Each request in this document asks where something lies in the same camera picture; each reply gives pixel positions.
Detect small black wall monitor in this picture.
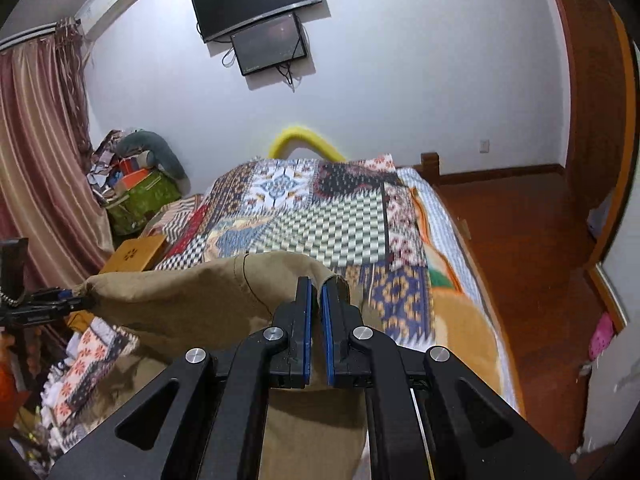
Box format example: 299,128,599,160
230,11,308,77

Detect green patterned bag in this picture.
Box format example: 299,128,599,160
105,169,182,236

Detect tan orange blanket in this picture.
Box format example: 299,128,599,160
395,165,526,413

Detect patchwork printed blanket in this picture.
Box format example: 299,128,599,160
152,156,438,356

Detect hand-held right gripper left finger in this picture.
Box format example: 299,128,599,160
47,276,316,480

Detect khaki pants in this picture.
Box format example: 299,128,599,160
75,252,372,480

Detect yellow foam tube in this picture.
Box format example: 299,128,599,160
268,127,347,163

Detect black hanging cable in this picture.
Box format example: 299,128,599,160
279,60,305,93

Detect pile of paper clutter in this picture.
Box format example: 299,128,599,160
86,130,126,206

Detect floral fringed quilt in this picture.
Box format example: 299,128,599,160
40,317,141,453

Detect wooden door frame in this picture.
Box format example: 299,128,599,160
585,10,640,333

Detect orange box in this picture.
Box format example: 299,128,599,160
114,167,151,193

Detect white air conditioner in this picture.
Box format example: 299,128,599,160
75,0,163,41

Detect curtain rail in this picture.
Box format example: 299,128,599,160
0,20,58,51

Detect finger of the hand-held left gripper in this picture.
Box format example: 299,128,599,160
22,286,77,307
10,297,97,326

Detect red white striped blanket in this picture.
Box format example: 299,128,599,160
142,192,216,266

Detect pink slipper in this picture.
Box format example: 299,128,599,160
587,312,615,361

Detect pink striped curtain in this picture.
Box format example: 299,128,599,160
0,17,115,291

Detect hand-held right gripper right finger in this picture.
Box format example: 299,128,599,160
320,280,576,480

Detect brown wooden door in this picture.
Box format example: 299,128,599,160
542,0,628,211

